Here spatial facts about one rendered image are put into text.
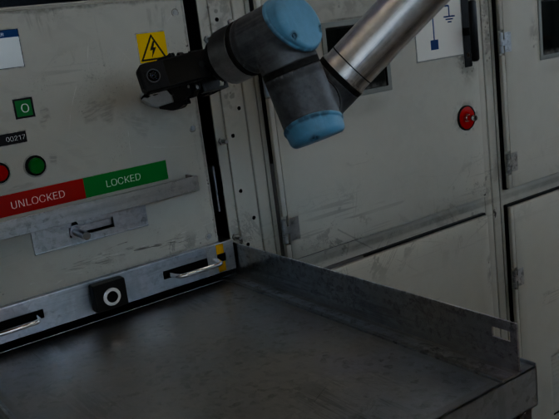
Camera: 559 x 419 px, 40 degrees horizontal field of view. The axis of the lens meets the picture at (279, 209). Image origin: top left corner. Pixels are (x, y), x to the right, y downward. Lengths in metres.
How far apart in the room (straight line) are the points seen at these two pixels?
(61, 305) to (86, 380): 0.22
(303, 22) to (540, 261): 1.23
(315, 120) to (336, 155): 0.49
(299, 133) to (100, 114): 0.39
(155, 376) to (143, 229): 0.36
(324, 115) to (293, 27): 0.13
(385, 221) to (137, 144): 0.62
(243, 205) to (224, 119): 0.18
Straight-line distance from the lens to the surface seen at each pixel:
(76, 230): 1.34
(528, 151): 2.08
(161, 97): 1.33
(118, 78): 1.37
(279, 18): 1.11
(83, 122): 1.35
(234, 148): 1.49
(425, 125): 1.78
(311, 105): 1.12
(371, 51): 1.25
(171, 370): 1.14
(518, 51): 2.03
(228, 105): 1.48
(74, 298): 1.36
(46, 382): 1.20
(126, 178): 1.38
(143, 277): 1.41
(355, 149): 1.64
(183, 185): 1.39
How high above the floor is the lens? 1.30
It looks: 13 degrees down
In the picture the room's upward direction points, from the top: 7 degrees counter-clockwise
